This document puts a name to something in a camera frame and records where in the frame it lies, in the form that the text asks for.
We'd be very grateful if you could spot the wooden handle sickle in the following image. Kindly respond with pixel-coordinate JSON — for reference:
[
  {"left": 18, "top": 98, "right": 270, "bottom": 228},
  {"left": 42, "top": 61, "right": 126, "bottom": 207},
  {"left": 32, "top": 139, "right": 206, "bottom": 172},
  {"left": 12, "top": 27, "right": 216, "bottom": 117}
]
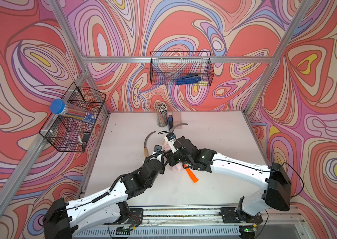
[
  {"left": 143, "top": 130, "right": 157, "bottom": 158},
  {"left": 169, "top": 123, "right": 188, "bottom": 132}
]

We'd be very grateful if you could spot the pink terry rag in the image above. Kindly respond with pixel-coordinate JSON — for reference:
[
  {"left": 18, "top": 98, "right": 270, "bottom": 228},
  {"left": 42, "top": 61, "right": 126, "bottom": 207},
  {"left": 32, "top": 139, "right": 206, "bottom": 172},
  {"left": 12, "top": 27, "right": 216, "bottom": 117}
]
[{"left": 163, "top": 141, "right": 183, "bottom": 172}]

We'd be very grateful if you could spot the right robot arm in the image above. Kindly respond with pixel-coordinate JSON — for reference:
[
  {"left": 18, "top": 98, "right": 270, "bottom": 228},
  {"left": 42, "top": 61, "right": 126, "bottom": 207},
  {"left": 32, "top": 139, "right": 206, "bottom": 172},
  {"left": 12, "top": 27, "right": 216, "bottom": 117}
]
[{"left": 165, "top": 133, "right": 292, "bottom": 217}]

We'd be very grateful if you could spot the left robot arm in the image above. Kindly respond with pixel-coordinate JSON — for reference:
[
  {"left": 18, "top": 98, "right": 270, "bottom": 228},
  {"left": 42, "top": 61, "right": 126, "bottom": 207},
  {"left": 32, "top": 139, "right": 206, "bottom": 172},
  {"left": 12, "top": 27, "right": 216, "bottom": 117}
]
[{"left": 42, "top": 150, "right": 166, "bottom": 239}]

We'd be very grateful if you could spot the blue stapler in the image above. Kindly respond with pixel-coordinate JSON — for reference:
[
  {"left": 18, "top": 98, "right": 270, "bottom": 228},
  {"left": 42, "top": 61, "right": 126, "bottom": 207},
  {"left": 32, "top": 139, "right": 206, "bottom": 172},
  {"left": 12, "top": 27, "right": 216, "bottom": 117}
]
[{"left": 168, "top": 115, "right": 173, "bottom": 131}]

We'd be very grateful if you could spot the pink rectangular box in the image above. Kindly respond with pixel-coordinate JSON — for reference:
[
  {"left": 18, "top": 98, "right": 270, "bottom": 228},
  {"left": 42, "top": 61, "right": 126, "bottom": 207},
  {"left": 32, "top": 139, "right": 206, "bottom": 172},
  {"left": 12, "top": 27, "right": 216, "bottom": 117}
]
[{"left": 172, "top": 112, "right": 182, "bottom": 126}]

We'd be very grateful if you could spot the cup of coloured pencils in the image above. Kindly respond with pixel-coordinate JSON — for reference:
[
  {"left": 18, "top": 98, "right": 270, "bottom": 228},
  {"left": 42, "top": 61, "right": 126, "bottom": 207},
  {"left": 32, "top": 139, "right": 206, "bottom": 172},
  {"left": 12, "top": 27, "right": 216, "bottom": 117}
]
[{"left": 155, "top": 102, "right": 168, "bottom": 127}]

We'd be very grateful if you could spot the blue tool in basket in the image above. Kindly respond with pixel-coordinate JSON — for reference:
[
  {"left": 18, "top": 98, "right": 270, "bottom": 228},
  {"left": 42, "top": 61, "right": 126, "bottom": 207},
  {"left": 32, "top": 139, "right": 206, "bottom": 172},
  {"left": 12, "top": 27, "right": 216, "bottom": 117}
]
[{"left": 176, "top": 74, "right": 201, "bottom": 85}]

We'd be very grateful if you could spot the blue cap pencil tube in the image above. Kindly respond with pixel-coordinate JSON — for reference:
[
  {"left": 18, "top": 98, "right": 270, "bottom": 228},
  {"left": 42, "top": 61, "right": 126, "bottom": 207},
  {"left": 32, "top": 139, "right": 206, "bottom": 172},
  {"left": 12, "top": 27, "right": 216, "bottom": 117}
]
[{"left": 50, "top": 99, "right": 97, "bottom": 124}]

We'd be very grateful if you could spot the orange handle sickle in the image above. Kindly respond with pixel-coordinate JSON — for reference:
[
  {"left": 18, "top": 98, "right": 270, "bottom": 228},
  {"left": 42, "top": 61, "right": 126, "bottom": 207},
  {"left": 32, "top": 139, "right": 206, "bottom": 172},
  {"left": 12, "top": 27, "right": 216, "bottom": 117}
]
[{"left": 183, "top": 164, "right": 199, "bottom": 183}]

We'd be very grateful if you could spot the aluminium front rail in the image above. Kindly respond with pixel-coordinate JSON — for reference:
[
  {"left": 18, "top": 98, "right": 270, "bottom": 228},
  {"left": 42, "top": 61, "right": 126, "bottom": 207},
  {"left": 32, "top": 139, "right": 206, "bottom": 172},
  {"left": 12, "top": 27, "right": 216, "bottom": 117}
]
[{"left": 60, "top": 206, "right": 304, "bottom": 223}]

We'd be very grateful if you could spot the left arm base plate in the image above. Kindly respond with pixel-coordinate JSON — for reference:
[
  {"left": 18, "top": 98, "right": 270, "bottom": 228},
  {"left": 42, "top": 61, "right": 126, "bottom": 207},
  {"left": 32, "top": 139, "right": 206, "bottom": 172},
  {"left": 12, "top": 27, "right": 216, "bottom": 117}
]
[{"left": 109, "top": 208, "right": 144, "bottom": 226}]

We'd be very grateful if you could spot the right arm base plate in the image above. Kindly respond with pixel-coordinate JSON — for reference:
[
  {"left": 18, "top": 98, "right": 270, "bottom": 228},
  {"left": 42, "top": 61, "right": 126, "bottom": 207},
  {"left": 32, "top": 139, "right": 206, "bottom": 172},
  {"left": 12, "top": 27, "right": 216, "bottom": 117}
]
[{"left": 219, "top": 207, "right": 263, "bottom": 225}]

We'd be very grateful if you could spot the black wire basket back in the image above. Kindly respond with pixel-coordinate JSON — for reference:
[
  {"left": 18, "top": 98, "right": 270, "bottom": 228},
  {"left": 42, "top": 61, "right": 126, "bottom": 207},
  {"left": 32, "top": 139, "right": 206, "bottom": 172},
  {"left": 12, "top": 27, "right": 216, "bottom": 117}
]
[{"left": 150, "top": 50, "right": 214, "bottom": 86}]

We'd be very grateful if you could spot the black wire basket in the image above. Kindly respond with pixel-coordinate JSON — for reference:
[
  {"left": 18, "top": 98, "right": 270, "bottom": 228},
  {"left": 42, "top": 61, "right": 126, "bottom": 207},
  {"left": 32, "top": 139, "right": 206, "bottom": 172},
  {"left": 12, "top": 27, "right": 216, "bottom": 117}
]
[
  {"left": 39, "top": 83, "right": 106, "bottom": 152},
  {"left": 150, "top": 50, "right": 214, "bottom": 86}
]

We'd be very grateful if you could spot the black wire basket left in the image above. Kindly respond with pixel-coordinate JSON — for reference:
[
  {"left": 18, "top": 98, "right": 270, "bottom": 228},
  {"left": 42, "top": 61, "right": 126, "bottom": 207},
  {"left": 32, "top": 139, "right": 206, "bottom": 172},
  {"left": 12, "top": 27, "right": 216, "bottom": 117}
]
[{"left": 39, "top": 83, "right": 106, "bottom": 152}]

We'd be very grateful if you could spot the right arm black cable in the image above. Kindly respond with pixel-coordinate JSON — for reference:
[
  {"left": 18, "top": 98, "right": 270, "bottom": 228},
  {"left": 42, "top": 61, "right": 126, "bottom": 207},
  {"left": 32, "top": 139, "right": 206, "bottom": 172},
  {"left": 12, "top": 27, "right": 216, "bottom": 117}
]
[{"left": 281, "top": 162, "right": 305, "bottom": 199}]

